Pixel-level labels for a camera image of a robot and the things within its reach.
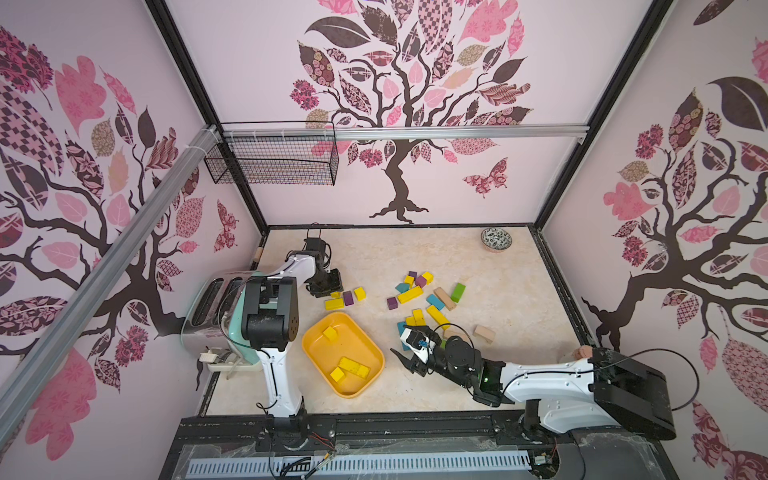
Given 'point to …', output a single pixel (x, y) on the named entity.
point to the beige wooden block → (484, 333)
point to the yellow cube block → (360, 294)
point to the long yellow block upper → (410, 295)
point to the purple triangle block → (348, 298)
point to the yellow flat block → (334, 304)
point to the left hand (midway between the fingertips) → (338, 293)
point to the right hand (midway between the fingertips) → (401, 334)
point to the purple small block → (392, 303)
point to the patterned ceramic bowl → (495, 239)
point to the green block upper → (458, 292)
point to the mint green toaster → (212, 319)
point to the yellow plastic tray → (342, 353)
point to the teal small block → (434, 301)
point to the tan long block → (448, 302)
